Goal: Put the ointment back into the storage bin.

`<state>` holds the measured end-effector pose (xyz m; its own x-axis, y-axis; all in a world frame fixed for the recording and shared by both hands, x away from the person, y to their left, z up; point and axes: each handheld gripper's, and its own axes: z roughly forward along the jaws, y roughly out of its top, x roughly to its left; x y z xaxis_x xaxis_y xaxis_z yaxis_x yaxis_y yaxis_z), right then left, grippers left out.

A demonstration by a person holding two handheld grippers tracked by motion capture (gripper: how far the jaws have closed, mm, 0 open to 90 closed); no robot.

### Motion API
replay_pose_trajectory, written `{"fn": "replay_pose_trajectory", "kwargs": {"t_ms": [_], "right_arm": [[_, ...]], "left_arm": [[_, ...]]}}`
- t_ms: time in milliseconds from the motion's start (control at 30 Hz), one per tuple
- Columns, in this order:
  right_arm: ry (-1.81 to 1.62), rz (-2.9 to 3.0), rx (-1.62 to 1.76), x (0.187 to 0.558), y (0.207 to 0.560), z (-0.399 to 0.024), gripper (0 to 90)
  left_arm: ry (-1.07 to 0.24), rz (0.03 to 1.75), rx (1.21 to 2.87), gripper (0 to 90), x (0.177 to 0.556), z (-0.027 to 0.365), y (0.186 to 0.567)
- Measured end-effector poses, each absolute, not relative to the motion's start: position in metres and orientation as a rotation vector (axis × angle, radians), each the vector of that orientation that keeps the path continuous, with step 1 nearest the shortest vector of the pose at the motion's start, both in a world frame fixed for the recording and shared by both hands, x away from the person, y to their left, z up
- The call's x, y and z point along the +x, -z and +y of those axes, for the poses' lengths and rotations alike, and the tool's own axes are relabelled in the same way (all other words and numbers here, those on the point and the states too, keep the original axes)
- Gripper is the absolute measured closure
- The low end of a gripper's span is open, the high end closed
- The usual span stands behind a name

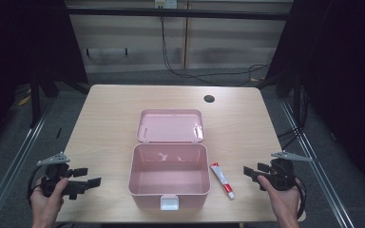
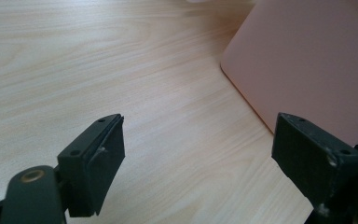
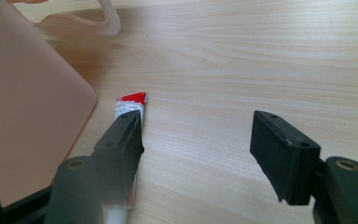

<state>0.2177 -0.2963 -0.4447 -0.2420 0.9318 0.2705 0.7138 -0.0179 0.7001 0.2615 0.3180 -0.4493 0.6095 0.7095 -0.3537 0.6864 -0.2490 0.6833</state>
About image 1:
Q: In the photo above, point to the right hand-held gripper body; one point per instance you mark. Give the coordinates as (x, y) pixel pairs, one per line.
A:
(282, 175)

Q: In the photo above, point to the black metal stand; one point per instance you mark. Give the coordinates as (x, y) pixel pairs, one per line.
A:
(35, 98)
(297, 95)

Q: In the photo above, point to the small black stick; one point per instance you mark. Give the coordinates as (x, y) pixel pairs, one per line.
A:
(58, 132)

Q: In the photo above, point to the yellow floor tape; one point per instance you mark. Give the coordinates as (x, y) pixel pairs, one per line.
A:
(24, 100)

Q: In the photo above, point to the person's left hand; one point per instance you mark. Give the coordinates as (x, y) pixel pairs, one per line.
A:
(46, 207)

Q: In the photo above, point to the pink plastic box with lid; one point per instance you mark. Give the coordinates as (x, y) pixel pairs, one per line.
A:
(171, 183)

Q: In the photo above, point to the aluminium floor rail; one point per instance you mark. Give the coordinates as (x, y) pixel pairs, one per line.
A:
(316, 171)
(12, 164)

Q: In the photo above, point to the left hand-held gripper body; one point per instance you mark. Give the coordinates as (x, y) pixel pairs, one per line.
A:
(54, 171)

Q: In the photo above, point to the white and red ointment tube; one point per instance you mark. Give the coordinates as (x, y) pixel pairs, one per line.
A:
(222, 181)

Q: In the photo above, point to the white wall socket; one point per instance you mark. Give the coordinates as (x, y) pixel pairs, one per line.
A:
(166, 3)

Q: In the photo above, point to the black curtain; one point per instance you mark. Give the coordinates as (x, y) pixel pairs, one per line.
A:
(22, 41)
(342, 63)

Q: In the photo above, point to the dark round table grommet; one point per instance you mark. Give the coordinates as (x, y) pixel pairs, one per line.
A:
(209, 98)

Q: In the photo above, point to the person's right hand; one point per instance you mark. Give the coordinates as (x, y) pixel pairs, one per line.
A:
(283, 204)

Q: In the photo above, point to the black horizontal bar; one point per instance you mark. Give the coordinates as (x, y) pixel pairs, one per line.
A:
(177, 13)

